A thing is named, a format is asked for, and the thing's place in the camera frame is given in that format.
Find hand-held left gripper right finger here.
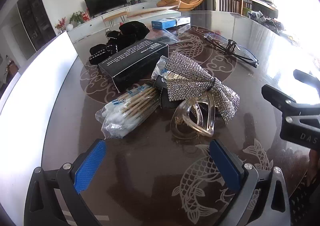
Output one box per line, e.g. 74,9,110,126
209,138,292,226

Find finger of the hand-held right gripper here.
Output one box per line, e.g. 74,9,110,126
293,69,320,89
261,84,300,116

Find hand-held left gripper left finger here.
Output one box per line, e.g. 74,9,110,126
24,138,108,226

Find clear hair claw clip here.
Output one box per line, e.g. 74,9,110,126
170,92,216,140

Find cotton swab packet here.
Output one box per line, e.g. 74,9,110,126
95,83,160,140

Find black frame eyeglasses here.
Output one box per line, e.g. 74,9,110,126
203,33,260,68

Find rhinestone bow hair clip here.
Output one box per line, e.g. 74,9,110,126
164,51,240,125

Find black hair clip card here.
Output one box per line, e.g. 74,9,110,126
154,76,180,109

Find white board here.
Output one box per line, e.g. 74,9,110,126
0,30,79,216

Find black rectangular box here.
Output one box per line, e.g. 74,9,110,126
98,37,169,93

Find clear plastic packet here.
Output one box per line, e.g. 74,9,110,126
151,55,180,84

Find pile of assorted small items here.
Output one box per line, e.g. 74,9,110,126
247,10,300,41

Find patterned rug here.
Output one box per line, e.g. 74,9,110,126
289,173,320,226

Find wooden sideboard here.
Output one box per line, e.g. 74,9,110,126
241,0,279,18

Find wooden slatted chair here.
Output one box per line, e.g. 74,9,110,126
212,0,253,15

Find clear plastic bag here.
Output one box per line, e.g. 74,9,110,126
157,28,187,45

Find wooden side cabinet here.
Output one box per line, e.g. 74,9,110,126
0,55,21,86

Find blue rectangular box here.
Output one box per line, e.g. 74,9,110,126
151,17,191,29

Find white television cabinet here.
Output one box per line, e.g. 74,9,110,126
65,1,158,43

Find red flowers in vase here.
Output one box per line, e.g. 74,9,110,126
55,17,73,32

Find long white cardboard box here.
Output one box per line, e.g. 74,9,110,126
126,6,182,20

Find leafy potted plant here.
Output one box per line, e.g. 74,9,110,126
69,11,84,25

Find dark glass display cabinet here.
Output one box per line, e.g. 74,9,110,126
17,0,57,51

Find black flat television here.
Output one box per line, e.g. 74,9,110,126
84,0,127,17

